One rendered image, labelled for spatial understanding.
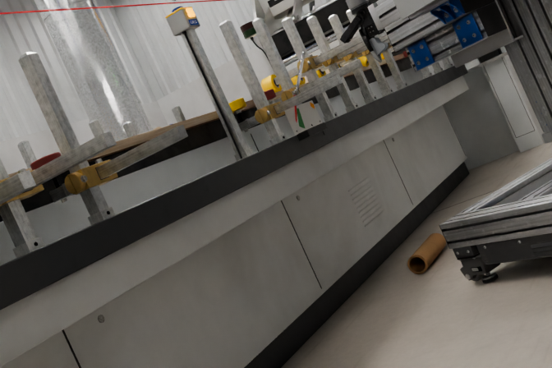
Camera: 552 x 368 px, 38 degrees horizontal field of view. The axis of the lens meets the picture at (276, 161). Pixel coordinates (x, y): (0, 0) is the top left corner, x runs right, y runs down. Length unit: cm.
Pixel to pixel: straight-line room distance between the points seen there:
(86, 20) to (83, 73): 46
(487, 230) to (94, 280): 125
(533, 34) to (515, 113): 285
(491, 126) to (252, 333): 327
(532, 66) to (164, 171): 120
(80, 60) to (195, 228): 502
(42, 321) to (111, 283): 23
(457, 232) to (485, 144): 297
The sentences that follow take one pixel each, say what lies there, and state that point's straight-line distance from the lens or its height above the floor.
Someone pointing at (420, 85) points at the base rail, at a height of 68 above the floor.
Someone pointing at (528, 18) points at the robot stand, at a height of 73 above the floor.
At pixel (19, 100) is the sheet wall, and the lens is 1223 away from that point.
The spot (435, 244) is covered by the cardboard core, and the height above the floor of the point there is 6.
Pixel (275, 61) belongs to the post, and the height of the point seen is 99.
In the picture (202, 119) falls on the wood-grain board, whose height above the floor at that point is 89.
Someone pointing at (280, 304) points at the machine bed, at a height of 18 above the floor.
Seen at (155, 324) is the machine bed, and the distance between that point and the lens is 230.
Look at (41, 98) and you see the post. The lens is 199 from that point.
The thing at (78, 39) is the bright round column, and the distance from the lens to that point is 717.
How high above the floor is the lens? 68
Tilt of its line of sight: 1 degrees down
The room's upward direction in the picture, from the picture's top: 25 degrees counter-clockwise
